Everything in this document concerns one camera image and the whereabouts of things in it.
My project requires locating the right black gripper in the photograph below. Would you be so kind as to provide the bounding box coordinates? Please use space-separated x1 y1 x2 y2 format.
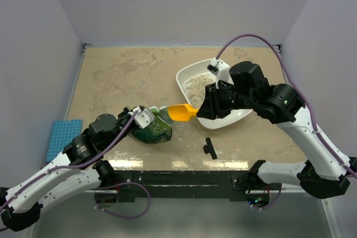
197 79 256 119

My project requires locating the yellow plastic scoop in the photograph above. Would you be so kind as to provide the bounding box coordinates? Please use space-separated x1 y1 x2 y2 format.
167 104 199 122

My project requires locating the green litter bag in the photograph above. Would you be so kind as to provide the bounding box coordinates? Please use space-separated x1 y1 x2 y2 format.
129 106 177 144

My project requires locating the black bag clip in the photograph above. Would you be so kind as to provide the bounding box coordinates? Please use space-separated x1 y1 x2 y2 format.
203 137 218 160

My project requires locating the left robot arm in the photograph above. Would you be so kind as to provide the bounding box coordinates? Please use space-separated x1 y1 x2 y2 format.
1 106 143 232

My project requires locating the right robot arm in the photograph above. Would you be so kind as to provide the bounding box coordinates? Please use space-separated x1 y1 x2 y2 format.
196 59 356 199

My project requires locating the cat litter pile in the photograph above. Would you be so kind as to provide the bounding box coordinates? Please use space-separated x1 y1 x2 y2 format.
184 73 216 108

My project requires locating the white litter box tray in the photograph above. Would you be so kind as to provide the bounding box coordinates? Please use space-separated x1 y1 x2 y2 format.
176 58 252 130

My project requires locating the blue perforated block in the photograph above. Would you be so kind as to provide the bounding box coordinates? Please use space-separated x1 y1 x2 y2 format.
46 119 83 162

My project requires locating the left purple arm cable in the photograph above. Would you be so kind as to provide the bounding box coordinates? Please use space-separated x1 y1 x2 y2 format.
0 109 140 213

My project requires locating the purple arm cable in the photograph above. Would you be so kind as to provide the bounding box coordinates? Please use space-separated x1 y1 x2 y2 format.
0 109 140 213
216 33 357 180

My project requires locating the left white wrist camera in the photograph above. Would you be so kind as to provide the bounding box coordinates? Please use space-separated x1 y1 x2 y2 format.
128 106 155 129

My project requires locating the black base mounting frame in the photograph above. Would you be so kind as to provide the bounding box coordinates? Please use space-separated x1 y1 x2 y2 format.
93 169 282 204

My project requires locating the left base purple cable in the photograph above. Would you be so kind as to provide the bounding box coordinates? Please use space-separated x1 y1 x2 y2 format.
94 181 151 218

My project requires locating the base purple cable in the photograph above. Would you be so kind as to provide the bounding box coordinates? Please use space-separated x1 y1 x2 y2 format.
94 181 151 218
250 183 283 211

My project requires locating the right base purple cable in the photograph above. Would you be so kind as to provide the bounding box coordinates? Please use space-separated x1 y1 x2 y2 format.
250 183 283 211

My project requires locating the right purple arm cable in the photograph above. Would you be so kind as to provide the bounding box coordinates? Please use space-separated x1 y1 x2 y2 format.
216 33 357 180

